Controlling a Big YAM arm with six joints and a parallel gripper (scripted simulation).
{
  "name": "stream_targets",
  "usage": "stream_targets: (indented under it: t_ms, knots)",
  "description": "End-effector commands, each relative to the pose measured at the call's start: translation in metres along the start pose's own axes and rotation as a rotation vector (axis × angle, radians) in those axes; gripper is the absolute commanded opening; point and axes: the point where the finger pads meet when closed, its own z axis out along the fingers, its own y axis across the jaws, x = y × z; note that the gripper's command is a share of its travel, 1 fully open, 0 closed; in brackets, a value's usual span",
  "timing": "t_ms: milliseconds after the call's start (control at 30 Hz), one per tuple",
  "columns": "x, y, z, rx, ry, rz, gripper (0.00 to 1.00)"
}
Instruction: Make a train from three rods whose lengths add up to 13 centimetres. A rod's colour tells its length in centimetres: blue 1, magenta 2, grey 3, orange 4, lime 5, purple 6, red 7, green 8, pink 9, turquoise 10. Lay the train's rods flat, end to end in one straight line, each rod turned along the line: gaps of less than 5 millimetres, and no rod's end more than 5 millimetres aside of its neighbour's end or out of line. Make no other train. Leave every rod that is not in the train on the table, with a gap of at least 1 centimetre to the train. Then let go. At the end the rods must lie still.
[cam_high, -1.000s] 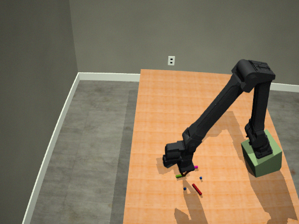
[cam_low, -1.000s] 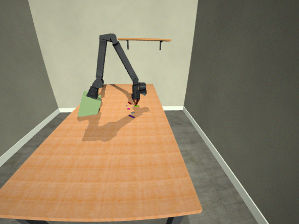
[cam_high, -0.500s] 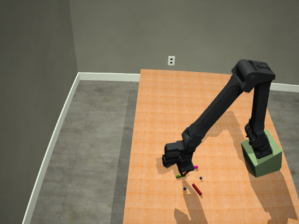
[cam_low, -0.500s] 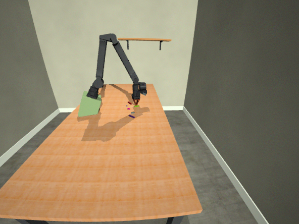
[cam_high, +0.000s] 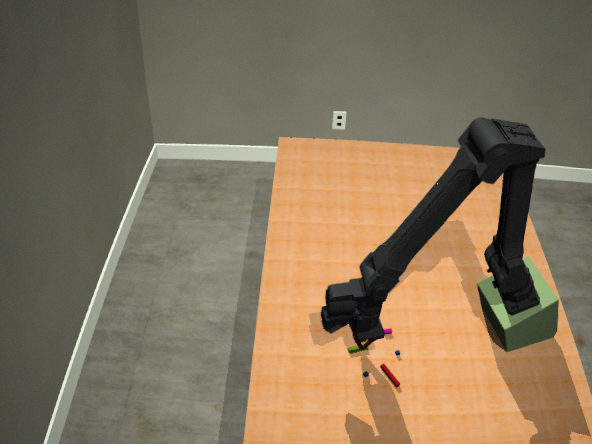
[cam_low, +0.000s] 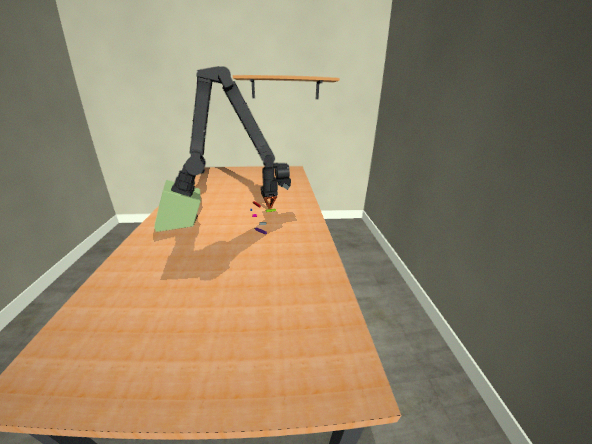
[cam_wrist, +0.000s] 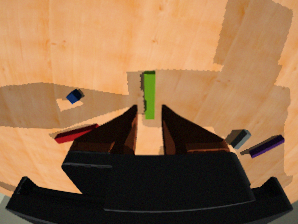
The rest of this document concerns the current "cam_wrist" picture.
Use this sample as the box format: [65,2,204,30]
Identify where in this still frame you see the purple rod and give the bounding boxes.
[249,135,285,158]

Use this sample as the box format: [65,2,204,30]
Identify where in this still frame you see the small blue cube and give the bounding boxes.
[66,89,82,104]

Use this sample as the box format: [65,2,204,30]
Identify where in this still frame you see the lime green rod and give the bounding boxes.
[144,71,156,119]

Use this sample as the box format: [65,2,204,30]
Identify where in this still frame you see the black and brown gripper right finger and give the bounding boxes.
[161,104,231,154]

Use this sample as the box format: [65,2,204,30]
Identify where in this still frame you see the grey rectangular block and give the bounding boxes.
[230,129,252,150]

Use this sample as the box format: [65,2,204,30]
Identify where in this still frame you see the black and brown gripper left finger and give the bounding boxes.
[68,104,138,154]

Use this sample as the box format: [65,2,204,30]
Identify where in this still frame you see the red rod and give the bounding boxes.
[54,123,99,144]

